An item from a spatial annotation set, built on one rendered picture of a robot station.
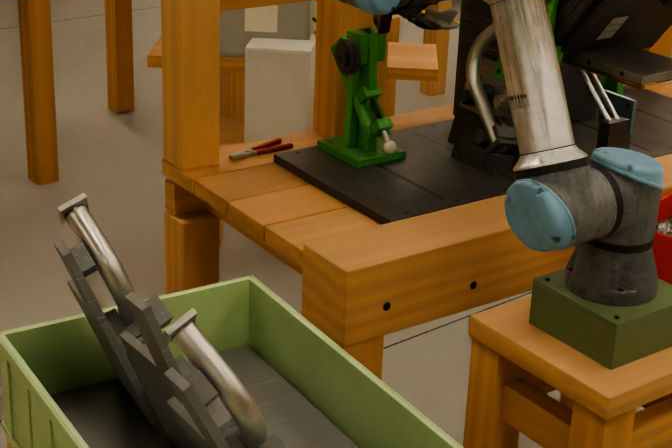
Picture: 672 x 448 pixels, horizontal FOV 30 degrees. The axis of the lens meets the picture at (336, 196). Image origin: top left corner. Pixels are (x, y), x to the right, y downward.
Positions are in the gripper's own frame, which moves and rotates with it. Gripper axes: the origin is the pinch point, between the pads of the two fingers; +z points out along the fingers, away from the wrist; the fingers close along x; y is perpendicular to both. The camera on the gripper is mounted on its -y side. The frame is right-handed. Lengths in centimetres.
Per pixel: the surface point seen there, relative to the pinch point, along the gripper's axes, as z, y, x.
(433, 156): 11.3, -25.4, -18.9
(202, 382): -96, 35, -89
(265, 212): -32, -32, -33
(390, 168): -0.8, -26.7, -22.4
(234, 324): -59, -10, -65
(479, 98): 14.9, -11.4, -11.8
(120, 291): -90, 11, -68
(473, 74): 15.1, -11.3, -6.0
